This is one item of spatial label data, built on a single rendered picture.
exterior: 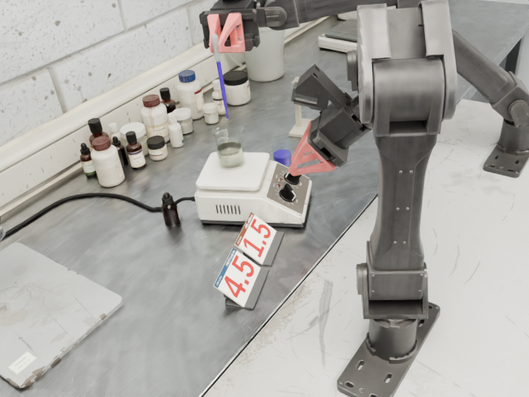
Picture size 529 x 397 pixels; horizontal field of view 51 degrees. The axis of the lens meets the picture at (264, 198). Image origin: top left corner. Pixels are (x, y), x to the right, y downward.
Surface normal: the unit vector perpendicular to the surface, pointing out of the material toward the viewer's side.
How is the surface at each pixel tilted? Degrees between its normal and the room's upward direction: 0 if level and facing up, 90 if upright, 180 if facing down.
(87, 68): 90
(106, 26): 90
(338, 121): 90
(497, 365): 0
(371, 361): 0
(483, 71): 87
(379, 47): 36
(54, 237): 0
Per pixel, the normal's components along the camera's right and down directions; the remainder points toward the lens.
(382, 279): -0.07, 0.60
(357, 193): -0.09, -0.82
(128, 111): 0.81, 0.27
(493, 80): -0.22, 0.44
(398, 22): -0.11, 0.12
